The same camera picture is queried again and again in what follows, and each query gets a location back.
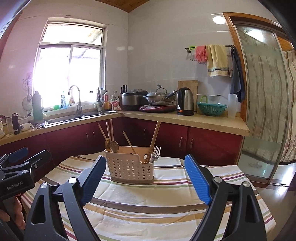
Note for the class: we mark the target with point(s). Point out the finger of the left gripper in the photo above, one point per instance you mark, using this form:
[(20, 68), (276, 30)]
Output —
[(37, 161), (11, 158)]

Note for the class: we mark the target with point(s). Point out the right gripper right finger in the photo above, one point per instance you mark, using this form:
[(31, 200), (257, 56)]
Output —
[(245, 220)]

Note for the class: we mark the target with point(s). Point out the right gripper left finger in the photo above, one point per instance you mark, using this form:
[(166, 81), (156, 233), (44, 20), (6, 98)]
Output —
[(45, 220)]

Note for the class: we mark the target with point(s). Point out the wooden chopstick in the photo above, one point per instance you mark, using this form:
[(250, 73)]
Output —
[(102, 132), (126, 137), (111, 128), (154, 137), (108, 130)]

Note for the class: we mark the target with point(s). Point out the silver metal spoon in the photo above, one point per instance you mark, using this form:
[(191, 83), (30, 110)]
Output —
[(114, 147)]

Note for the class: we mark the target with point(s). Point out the silver metal fork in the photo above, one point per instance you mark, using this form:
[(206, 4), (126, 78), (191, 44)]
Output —
[(155, 155)]

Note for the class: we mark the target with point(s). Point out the gold long-handled spoon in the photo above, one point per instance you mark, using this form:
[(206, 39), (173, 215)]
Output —
[(107, 144)]

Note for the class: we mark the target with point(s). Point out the red kitchen cabinets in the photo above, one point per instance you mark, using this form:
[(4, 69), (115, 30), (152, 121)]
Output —
[(208, 147)]

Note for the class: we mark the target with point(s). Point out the kitchen window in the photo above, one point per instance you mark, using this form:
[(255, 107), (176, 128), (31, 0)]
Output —
[(68, 54)]

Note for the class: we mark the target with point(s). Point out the person's left hand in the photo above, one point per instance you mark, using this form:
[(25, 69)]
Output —
[(13, 210)]

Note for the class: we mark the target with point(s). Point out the black travel mug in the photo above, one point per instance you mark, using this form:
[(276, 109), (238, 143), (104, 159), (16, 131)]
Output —
[(15, 121)]

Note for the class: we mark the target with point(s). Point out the green thermos jug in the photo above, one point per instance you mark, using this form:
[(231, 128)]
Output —
[(37, 107)]

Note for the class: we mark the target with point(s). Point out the chrome sink faucet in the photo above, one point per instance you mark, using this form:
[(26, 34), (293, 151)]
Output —
[(75, 100)]

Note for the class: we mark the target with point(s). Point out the striped tablecloth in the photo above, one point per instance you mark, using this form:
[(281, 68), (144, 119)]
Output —
[(168, 209)]

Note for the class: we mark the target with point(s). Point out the beige perforated utensil basket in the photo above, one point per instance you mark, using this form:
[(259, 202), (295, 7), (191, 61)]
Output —
[(129, 166)]

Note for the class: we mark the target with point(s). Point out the black rice cooker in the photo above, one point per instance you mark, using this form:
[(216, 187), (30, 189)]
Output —
[(134, 99)]

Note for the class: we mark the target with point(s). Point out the green plastic colander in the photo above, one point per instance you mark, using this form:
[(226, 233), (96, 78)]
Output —
[(211, 109)]

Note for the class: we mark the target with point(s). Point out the translucent plastic cup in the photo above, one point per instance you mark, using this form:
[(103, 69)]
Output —
[(232, 101)]

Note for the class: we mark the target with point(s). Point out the red induction cooker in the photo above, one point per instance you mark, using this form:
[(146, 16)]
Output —
[(158, 108)]

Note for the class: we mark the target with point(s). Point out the dark blue hanging cloth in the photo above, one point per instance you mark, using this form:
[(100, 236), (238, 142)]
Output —
[(237, 85)]

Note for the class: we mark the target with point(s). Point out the stainless electric kettle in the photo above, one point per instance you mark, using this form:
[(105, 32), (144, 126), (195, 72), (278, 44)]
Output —
[(185, 103)]

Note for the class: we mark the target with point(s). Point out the steel wok with lid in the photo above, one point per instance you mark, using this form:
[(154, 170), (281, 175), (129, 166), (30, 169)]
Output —
[(161, 96)]

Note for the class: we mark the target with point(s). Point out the wooden cutting board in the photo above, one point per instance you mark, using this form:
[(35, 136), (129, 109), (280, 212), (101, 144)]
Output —
[(193, 86)]

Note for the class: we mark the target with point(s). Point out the yellow hanging towel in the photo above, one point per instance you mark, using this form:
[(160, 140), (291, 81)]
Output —
[(217, 60)]

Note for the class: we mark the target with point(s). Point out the pink rubber glove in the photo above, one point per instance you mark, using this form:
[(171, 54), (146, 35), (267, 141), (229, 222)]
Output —
[(201, 54)]

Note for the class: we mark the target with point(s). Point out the glass sliding door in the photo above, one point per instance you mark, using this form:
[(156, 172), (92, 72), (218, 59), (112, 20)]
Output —
[(268, 109)]

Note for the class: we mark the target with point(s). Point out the wall towel rack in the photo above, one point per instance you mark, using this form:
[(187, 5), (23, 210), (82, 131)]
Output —
[(191, 55)]

